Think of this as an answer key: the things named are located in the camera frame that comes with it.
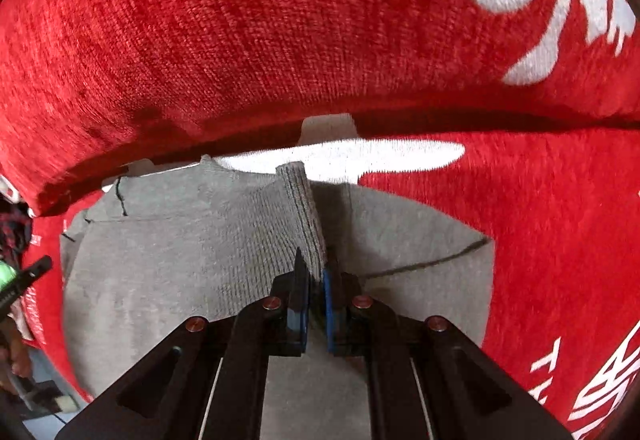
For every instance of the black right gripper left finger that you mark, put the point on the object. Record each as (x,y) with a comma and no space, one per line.
(205,380)

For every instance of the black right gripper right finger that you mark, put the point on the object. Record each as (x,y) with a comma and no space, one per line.
(426,379)

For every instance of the grey knit sweater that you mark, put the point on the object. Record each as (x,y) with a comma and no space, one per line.
(207,241)

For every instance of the person's left hand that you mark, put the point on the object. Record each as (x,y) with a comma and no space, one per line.
(15,351)

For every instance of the red blanket with white letters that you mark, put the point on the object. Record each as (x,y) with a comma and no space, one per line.
(519,118)

